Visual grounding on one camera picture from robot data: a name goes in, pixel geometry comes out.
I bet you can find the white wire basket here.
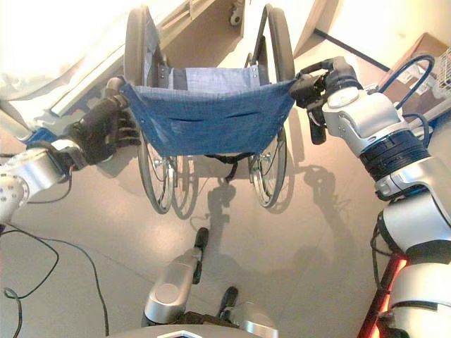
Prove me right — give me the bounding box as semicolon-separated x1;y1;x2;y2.
435;47;451;103

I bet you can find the beige wooden bed footboard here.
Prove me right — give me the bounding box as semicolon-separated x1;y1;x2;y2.
154;0;246;70

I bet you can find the brown cardboard box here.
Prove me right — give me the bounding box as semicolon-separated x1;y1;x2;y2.
382;32;451;119

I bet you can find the silver right robot leg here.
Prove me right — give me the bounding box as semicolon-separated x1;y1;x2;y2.
216;285;279;335

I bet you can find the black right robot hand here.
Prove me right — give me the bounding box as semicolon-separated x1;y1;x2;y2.
288;56;364;146

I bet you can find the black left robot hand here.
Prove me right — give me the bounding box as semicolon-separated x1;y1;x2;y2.
68;94;142;166

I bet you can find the blue fabric wheelchair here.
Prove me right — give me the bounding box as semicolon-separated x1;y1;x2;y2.
105;3;304;216

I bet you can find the black cable on floor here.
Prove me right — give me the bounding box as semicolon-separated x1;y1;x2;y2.
0;225;111;338

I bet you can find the silver robot torso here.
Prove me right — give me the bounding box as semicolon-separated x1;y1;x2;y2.
109;323;283;338

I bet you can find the bed with white sheets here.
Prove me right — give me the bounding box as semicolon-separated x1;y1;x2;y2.
0;0;198;142

